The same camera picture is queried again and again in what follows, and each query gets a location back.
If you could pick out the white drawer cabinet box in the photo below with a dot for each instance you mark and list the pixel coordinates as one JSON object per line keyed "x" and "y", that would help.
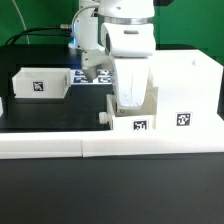
{"x": 187, "y": 87}

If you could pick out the white drawer tray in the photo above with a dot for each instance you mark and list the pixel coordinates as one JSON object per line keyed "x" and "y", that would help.
{"x": 143, "y": 119}
{"x": 49, "y": 83}

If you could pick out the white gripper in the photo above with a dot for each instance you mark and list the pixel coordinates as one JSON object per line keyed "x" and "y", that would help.
{"x": 131, "y": 75}

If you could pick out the white marker sheet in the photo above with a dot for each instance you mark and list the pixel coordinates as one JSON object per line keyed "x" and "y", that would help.
{"x": 78, "y": 78}

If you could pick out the white L-shaped foam barrier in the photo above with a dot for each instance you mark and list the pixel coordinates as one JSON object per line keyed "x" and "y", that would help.
{"x": 108, "y": 143}

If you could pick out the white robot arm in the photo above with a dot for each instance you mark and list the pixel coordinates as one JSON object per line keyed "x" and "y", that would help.
{"x": 117, "y": 35}

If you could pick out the white rear drawer tray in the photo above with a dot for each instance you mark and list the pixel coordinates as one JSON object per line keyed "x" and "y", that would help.
{"x": 49, "y": 83}

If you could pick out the white front drawer tray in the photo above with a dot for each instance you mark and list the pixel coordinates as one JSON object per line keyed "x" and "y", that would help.
{"x": 143, "y": 119}

